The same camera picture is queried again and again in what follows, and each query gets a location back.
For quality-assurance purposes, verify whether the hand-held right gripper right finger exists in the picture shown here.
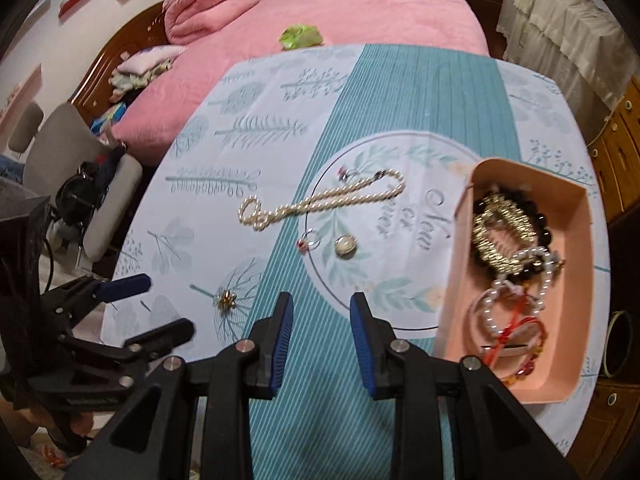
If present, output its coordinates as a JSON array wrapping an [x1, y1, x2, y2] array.
[[349, 292, 581, 480]]

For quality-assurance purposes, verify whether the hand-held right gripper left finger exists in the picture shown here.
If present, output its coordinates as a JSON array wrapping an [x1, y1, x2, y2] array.
[[65, 291, 295, 480]]

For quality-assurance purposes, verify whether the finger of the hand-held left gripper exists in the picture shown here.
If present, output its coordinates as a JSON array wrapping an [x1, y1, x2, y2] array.
[[40, 274, 152, 321], [60, 317, 196, 376]]

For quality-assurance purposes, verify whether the pink plastic box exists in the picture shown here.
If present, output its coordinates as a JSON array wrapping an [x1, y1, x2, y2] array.
[[432, 157, 593, 405]]

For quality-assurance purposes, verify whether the gold leaf bracelet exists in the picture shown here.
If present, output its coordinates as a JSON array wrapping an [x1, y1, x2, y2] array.
[[470, 194, 541, 277]]

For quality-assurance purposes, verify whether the red string bangle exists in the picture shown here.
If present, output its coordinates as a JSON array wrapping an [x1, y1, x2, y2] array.
[[482, 300, 551, 388]]

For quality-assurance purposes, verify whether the white pearl bracelet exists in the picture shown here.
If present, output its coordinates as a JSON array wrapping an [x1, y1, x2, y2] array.
[[469, 244, 565, 347]]

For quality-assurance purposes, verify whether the black bead bracelet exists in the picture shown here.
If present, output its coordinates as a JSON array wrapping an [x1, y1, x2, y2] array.
[[472, 186, 556, 281]]

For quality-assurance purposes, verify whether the person's left hand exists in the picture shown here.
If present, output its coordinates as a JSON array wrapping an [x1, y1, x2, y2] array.
[[65, 409, 96, 436]]

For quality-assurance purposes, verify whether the gold flower brooch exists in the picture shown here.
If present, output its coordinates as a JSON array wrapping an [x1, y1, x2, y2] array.
[[214, 289, 240, 313]]

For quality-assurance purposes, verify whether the round pearl brooch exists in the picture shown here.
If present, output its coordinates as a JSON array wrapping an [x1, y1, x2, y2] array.
[[333, 235, 358, 260]]

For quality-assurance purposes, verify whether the black headset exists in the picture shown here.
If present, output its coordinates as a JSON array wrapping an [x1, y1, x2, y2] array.
[[54, 160, 126, 223]]

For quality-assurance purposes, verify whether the grey office chair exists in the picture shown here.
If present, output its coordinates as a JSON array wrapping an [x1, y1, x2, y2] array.
[[7, 102, 146, 266]]

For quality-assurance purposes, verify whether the blue packet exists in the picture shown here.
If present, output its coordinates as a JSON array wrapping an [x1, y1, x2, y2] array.
[[90, 102, 128, 128]]

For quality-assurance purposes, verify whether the floral white pillow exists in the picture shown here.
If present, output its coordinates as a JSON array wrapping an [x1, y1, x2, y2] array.
[[117, 45, 186, 76]]

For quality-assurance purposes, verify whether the wooden headboard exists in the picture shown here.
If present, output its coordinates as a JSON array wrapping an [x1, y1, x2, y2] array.
[[70, 2, 168, 111]]

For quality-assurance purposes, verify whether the round hoop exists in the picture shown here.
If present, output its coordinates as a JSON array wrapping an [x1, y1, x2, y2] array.
[[601, 310, 637, 380]]

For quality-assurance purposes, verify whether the folded pink quilt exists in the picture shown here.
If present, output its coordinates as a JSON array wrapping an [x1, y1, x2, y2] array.
[[162, 0, 261, 46]]

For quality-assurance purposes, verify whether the green crumpled plastic bag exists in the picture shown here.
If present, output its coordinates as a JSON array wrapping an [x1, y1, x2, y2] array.
[[277, 24, 325, 51]]

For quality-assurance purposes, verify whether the wooden cabinet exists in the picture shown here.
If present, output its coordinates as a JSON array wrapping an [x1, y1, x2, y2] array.
[[585, 77, 640, 461]]

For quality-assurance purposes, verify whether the pink bed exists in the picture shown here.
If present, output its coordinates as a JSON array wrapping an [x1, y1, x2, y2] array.
[[112, 0, 491, 166]]

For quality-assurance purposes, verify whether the cream lace cover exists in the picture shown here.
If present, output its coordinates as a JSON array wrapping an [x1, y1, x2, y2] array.
[[495, 0, 640, 111]]

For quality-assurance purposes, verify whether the black cable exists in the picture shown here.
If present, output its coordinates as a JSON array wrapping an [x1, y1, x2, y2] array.
[[42, 235, 57, 293]]

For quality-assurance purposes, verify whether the long pearl necklace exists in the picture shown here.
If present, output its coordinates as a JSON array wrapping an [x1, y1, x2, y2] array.
[[237, 167, 407, 233]]

